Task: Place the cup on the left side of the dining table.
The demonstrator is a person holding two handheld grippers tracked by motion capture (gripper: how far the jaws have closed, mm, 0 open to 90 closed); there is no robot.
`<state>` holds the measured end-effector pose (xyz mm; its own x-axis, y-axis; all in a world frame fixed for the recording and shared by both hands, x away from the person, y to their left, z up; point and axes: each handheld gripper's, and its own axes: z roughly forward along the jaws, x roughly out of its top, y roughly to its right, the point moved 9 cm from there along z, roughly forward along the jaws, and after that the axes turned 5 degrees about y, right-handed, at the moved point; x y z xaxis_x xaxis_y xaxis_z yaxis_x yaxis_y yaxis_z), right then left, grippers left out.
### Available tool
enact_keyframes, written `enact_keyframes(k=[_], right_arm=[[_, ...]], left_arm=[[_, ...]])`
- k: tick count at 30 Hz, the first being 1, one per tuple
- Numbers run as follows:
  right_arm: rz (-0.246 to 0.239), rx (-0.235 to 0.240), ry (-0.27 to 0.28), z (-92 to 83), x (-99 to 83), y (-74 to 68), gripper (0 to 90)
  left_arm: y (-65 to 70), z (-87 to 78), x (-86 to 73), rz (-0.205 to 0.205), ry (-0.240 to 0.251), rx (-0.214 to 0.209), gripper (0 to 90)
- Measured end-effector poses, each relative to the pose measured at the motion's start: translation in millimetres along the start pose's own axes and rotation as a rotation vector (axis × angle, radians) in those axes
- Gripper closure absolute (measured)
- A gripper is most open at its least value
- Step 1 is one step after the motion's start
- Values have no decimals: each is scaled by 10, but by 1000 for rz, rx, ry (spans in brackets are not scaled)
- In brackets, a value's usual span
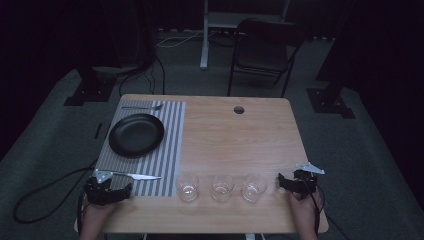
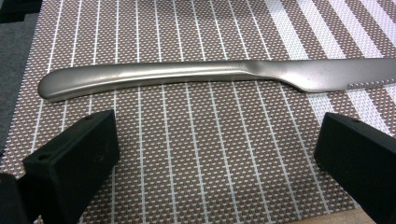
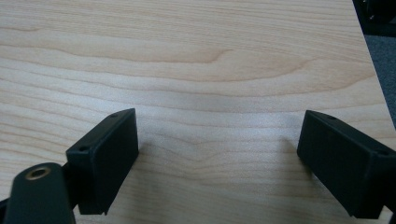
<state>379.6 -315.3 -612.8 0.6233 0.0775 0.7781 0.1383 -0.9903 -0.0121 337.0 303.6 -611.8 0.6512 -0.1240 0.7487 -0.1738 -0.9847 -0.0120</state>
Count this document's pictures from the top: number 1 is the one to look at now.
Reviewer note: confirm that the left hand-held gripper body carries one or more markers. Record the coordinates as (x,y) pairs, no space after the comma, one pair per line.
(100,193)

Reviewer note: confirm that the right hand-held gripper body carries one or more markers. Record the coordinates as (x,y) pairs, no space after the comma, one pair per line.
(306,182)

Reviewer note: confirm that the person's left hand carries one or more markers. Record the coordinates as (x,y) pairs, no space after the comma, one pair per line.
(96,213)

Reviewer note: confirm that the person's right hand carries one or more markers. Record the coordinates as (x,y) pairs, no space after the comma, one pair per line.
(305,206)

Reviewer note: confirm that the silver table knife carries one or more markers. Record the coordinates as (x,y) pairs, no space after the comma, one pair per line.
(141,176)

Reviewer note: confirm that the clear drinking glass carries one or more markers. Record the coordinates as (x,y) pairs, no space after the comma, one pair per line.
(221,190)
(253,190)
(187,190)

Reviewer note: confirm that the black round plate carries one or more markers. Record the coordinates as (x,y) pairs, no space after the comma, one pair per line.
(136,135)

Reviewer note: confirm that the grey striped placemat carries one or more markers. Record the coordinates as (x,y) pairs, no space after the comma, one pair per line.
(166,150)

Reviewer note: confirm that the small dark floor strip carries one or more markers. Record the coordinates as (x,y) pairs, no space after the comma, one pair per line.
(98,131)

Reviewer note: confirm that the black stand base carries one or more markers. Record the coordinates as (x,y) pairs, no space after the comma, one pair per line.
(330,103)
(90,90)

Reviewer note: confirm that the silver fork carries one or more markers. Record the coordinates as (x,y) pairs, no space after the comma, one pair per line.
(146,107)

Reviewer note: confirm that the round grey stand base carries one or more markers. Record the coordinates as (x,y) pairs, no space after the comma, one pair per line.
(116,70)

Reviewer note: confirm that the black folding chair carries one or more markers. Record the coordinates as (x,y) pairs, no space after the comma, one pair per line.
(263,50)

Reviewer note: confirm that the white desk frame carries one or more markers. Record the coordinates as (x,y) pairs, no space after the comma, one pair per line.
(213,20)

